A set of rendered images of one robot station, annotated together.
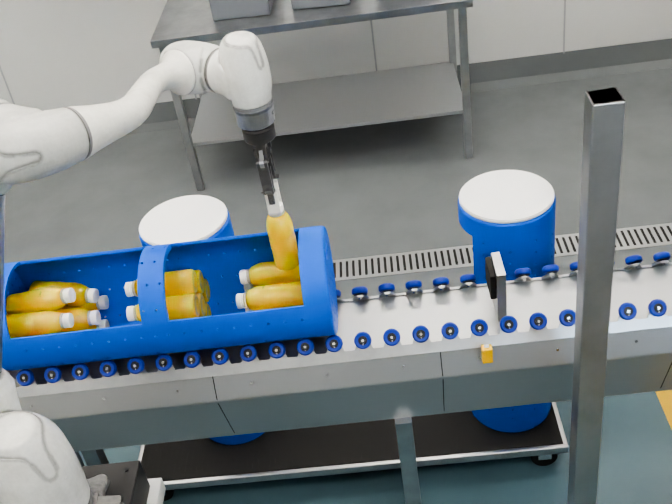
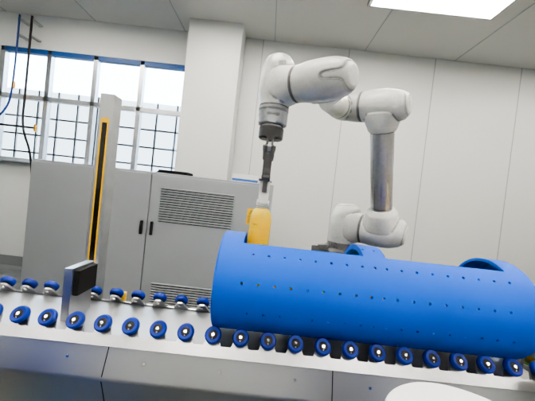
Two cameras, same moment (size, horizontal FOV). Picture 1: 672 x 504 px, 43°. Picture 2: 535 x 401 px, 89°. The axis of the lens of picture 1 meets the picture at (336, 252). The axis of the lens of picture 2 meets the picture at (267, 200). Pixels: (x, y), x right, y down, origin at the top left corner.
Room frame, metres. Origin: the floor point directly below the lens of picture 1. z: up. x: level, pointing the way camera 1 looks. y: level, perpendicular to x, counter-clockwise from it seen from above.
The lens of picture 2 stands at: (2.61, 0.07, 1.36)
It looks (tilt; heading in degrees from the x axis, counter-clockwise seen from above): 1 degrees down; 175
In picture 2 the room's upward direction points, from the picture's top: 6 degrees clockwise
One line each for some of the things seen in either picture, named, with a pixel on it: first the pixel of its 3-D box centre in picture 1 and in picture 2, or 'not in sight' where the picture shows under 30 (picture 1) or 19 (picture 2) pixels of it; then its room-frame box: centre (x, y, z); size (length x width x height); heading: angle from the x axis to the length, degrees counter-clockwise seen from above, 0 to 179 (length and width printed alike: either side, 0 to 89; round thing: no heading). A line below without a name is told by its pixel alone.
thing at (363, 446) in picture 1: (347, 424); not in sight; (2.21, 0.06, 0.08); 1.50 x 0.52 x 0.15; 85
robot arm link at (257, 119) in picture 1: (254, 112); (272, 118); (1.78, 0.13, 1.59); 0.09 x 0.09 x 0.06
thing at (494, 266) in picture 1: (495, 287); (80, 289); (1.74, -0.40, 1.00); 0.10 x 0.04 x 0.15; 176
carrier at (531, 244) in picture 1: (508, 309); not in sight; (2.12, -0.52, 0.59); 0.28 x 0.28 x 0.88
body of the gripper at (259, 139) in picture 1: (260, 141); (270, 142); (1.78, 0.13, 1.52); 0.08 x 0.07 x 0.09; 175
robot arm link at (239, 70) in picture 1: (240, 67); (280, 81); (1.79, 0.14, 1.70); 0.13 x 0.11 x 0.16; 49
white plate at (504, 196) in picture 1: (506, 195); not in sight; (2.12, -0.52, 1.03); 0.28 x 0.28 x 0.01
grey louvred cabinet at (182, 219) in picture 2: not in sight; (155, 247); (-0.11, -0.73, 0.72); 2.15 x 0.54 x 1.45; 85
